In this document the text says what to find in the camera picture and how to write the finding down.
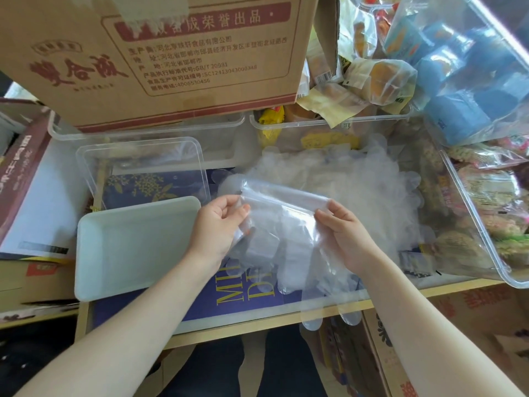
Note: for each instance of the person's right hand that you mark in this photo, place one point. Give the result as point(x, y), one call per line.
point(349, 243)

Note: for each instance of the person's left hand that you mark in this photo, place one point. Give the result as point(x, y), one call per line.
point(215, 231)

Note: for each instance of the person's left thumb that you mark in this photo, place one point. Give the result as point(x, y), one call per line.
point(229, 202)

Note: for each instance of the person's right thumb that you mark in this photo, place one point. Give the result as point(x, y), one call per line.
point(339, 209)

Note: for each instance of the clear disposable plastic glove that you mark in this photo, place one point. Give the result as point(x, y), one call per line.
point(289, 243)

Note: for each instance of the person's right forearm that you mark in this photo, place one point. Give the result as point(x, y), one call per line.
point(425, 330)

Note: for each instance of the person's left forearm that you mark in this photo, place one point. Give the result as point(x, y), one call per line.
point(124, 326)

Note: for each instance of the pile of clear plastic gloves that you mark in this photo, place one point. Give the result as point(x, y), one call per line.
point(363, 181)

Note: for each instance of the empty clear plastic bin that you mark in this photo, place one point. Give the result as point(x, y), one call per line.
point(223, 138)

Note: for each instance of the clear plastic bin with bread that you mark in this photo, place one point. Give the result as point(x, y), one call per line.
point(289, 136)

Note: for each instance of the yellow snack packet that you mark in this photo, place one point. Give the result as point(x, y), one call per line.
point(272, 119)

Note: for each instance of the clear shallow plastic tray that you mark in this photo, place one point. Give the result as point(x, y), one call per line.
point(140, 165)

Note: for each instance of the dark blue gift box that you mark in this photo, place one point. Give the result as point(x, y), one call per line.
point(219, 301)

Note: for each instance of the white foam tray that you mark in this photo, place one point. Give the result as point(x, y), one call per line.
point(132, 248)

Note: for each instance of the pile of wrapped bread packets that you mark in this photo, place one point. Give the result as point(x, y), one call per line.
point(380, 80)

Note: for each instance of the colourful printed carton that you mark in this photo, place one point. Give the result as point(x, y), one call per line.
point(347, 355)

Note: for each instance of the pile of noodle snack packets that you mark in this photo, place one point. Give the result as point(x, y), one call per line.
point(487, 194)

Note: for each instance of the clear plastic bin with noodles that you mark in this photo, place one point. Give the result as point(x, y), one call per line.
point(487, 260)

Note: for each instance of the large brown cardboard box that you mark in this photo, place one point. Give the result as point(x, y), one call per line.
point(165, 53)

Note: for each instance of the person's dark trousers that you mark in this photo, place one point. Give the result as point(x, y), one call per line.
point(248, 367)

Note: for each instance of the brown carton with red print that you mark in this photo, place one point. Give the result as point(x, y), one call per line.
point(475, 322)

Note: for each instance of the white flat board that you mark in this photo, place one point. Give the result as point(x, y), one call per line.
point(45, 210)

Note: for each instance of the clear bag of blue packets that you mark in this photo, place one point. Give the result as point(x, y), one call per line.
point(467, 70)

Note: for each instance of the dark red printed box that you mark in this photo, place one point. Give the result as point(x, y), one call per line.
point(20, 169)

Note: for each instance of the flat brown cardboard carton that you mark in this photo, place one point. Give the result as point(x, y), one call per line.
point(33, 285)

